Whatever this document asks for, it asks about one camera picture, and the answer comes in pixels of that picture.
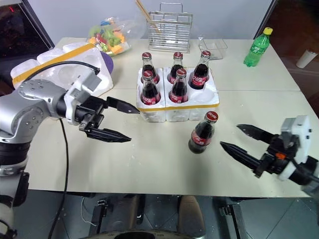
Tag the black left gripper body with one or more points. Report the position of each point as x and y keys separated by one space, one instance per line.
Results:
x=91 y=109

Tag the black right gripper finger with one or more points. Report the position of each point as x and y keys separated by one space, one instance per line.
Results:
x=258 y=133
x=243 y=155

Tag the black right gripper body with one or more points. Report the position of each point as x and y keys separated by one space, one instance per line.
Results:
x=279 y=152

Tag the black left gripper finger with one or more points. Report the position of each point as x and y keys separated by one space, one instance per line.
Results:
x=123 y=106
x=109 y=135

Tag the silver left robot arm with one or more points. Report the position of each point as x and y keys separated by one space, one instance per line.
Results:
x=30 y=100

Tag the glass cola bottle red cap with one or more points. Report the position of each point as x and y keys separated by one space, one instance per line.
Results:
x=149 y=66
x=177 y=65
x=199 y=77
x=150 y=94
x=201 y=140
x=178 y=92

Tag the white foam box yellow tape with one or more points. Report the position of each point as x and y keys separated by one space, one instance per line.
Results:
x=61 y=73

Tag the white foam crate yellow tape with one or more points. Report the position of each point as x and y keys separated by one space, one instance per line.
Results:
x=180 y=113

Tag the purple rounded object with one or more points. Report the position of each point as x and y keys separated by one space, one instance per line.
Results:
x=108 y=62

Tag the black table leg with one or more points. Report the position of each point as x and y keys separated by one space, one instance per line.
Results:
x=140 y=209
x=99 y=214
x=233 y=219

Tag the clear bag of colourful toys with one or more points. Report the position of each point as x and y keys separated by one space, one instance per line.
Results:
x=109 y=37

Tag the brown rounded object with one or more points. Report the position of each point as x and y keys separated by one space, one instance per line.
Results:
x=191 y=214

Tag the green plastic soda bottle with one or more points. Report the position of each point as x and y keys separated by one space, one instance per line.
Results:
x=256 y=52

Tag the white cup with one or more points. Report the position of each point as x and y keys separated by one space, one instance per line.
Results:
x=305 y=58

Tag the wooden chopstick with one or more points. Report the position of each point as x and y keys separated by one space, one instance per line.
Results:
x=149 y=15
x=152 y=23

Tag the clear plastic container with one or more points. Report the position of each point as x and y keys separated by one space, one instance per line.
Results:
x=214 y=50

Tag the black screen panel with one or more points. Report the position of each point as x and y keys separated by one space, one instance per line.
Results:
x=17 y=30

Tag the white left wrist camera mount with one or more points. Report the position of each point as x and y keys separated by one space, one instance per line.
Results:
x=82 y=87

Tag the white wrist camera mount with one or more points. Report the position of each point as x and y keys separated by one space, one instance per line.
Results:
x=82 y=87
x=302 y=134

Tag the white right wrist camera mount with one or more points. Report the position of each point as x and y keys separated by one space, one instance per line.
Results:
x=302 y=134

